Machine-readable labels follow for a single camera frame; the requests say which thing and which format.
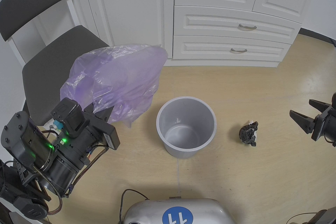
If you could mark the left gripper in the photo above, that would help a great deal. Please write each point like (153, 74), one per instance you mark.
(97, 139)

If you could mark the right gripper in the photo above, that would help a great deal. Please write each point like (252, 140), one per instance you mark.
(325, 125)

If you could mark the purple plastic bag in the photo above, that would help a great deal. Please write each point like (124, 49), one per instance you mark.
(118, 81)

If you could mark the black plastic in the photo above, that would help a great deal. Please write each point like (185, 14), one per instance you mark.
(246, 133)

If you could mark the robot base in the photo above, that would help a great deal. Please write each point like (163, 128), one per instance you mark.
(181, 209)

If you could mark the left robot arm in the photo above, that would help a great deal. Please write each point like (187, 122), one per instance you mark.
(23, 139)

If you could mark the white trash bin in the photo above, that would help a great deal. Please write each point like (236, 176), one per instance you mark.
(183, 149)

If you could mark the white chair dark grey cushions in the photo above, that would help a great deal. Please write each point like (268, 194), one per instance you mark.
(52, 70)

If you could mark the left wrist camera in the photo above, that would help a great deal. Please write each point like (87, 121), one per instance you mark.
(70, 115)

